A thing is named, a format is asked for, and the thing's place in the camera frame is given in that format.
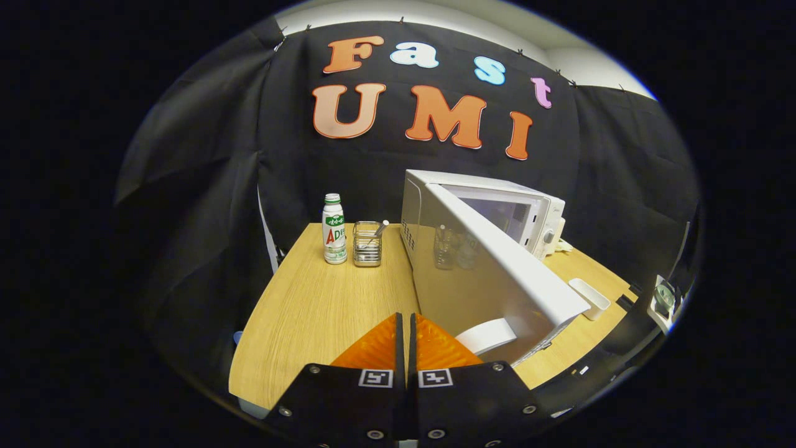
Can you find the metal mesh utensil holder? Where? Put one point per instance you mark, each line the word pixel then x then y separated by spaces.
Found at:
pixel 367 255

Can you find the white microwave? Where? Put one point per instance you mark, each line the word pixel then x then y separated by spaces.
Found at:
pixel 497 280

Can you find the white drink bottle green label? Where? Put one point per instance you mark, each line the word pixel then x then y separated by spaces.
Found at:
pixel 334 233

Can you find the white foam tray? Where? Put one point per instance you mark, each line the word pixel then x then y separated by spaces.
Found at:
pixel 591 297

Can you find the white divided snack dish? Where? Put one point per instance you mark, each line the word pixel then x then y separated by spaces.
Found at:
pixel 566 246

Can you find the metal spoon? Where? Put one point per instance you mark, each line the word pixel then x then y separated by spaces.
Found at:
pixel 380 226

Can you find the white box device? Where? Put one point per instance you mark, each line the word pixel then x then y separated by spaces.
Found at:
pixel 664 305

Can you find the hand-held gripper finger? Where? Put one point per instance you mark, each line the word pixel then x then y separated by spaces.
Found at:
pixel 398 386
pixel 413 386

